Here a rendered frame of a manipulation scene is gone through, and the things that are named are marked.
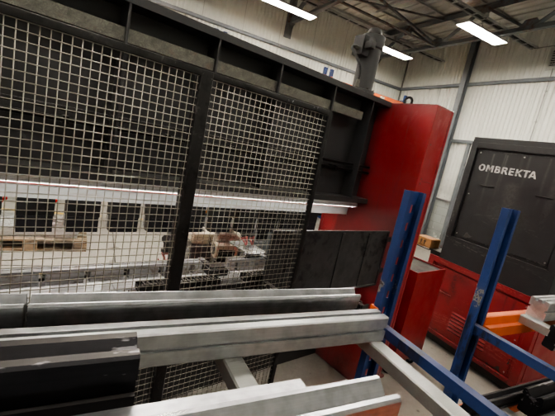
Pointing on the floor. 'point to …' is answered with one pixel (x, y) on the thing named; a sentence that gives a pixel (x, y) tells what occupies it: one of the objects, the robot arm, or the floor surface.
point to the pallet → (42, 241)
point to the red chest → (418, 303)
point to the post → (185, 207)
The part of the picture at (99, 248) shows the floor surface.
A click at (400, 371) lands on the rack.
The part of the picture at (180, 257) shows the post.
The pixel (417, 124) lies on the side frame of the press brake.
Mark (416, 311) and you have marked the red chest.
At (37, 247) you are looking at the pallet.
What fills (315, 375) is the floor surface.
